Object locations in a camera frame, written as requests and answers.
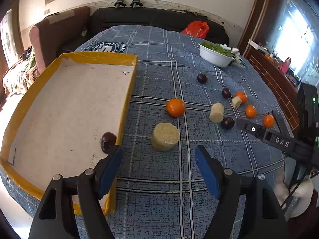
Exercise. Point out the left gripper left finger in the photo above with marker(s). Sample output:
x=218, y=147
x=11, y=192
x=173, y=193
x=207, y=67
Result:
x=55, y=217

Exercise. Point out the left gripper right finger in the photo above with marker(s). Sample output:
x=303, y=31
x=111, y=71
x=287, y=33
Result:
x=263, y=216

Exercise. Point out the dark plum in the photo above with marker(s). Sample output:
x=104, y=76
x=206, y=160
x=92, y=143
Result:
x=226, y=93
x=227, y=123
x=107, y=141
x=202, y=78

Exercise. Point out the small beige cake piece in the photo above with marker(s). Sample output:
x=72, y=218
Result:
x=236, y=102

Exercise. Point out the medium beige cake piece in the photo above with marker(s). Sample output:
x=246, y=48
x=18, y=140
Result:
x=216, y=113

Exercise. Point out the large round beige cake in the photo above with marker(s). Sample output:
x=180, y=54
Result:
x=165, y=136

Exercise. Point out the large orange mandarin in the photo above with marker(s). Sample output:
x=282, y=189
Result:
x=175, y=107

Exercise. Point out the wooden brick-pattern cabinet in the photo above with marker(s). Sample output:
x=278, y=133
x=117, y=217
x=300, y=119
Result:
x=284, y=91

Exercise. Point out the pink bottle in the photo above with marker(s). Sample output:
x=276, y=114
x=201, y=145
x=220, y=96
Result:
x=285, y=66

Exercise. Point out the white gloves pile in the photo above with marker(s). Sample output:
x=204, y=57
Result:
x=237, y=59

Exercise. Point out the yellow-rimmed cardboard tray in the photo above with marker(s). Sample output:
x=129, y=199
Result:
x=58, y=124

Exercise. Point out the white bowl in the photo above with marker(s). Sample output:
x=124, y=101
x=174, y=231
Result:
x=214, y=57

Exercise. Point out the blue plaid tablecloth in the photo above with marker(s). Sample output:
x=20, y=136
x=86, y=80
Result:
x=161, y=194

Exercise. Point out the green lettuce leaves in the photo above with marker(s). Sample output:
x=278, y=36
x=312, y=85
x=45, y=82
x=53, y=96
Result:
x=218, y=48

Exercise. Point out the patterned covered side table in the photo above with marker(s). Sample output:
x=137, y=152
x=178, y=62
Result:
x=19, y=78

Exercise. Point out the red plastic bag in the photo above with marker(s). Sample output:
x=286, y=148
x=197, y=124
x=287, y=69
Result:
x=197, y=29

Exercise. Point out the black leather sofa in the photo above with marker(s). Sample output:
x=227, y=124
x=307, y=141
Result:
x=104, y=18

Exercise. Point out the maroon armchair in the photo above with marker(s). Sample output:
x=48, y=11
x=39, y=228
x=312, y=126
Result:
x=58, y=33

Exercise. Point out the black clamp device right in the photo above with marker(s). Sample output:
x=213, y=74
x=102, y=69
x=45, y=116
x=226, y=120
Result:
x=136, y=3

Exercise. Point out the black clamp device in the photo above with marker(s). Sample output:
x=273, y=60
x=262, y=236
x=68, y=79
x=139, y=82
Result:
x=136, y=3
x=120, y=3

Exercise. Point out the black clamp device left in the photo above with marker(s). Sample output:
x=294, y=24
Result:
x=120, y=3

